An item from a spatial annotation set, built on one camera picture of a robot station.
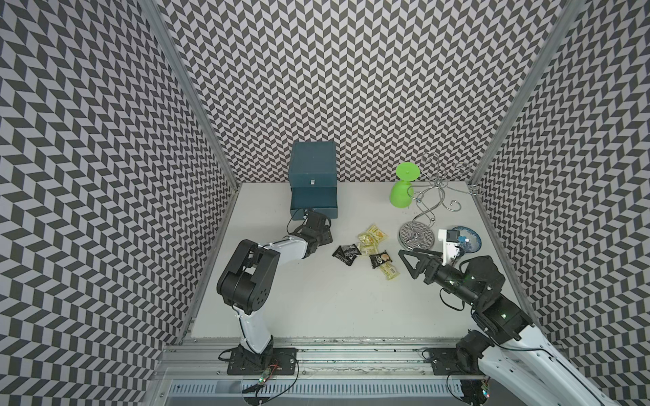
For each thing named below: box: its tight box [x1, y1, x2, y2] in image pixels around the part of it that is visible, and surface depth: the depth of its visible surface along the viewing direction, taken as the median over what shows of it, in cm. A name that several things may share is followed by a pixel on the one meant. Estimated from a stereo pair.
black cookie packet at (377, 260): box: [369, 249, 393, 269], surface depth 95 cm
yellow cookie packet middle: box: [357, 231, 379, 255], surface depth 98 cm
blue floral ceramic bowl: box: [451, 225, 482, 253], surface depth 98 cm
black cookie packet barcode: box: [331, 243, 362, 267], surface depth 95 cm
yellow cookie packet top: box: [367, 224, 388, 244], surface depth 102 cm
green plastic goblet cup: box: [389, 162, 421, 209], surface depth 80 cm
